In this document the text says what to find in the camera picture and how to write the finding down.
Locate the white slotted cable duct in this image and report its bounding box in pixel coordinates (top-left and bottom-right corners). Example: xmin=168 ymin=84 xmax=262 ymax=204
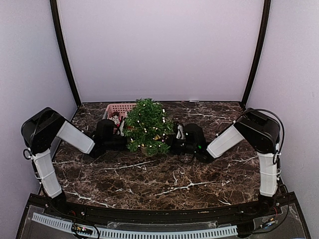
xmin=31 ymin=213 xmax=238 ymax=239

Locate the pink plastic basket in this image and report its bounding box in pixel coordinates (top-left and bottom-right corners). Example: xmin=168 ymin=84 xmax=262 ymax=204
xmin=102 ymin=103 xmax=136 ymax=120

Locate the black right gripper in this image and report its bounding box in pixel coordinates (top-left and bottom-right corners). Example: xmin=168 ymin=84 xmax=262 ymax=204
xmin=156 ymin=134 xmax=197 ymax=155

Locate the small green christmas tree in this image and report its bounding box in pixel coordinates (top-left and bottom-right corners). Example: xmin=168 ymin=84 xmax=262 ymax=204
xmin=124 ymin=98 xmax=173 ymax=156

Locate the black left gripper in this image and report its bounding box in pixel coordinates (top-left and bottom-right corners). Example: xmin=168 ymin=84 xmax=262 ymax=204
xmin=104 ymin=133 xmax=145 ymax=151

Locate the fairy light string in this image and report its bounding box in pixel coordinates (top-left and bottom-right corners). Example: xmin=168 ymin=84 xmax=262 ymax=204
xmin=125 ymin=102 xmax=172 ymax=152

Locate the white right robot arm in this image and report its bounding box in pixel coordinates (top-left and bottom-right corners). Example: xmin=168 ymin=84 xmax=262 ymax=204
xmin=164 ymin=108 xmax=285 ymax=216

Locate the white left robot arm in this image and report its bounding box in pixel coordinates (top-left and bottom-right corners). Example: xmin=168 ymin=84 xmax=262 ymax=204
xmin=21 ymin=107 xmax=128 ymax=217

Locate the beige tree pot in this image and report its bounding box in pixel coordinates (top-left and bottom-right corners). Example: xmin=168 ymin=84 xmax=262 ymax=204
xmin=140 ymin=144 xmax=152 ymax=156

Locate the white snowflake ornament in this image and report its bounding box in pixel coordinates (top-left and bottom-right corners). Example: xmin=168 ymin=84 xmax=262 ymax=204
xmin=110 ymin=115 xmax=123 ymax=126

